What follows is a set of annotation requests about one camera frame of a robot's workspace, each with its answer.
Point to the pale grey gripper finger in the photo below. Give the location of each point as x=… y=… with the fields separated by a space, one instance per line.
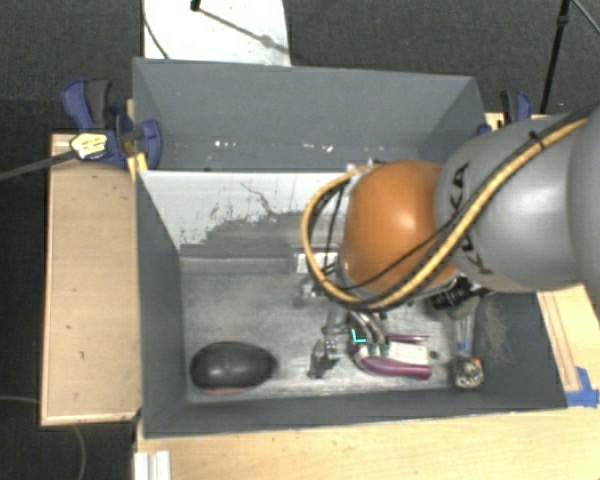
x=317 y=363
x=333 y=354

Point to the black oval object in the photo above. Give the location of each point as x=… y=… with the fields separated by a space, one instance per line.
x=232 y=366

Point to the grey metal bin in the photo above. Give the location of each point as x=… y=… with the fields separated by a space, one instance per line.
x=240 y=298

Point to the pale wood board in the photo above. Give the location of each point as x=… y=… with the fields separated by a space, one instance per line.
x=92 y=293

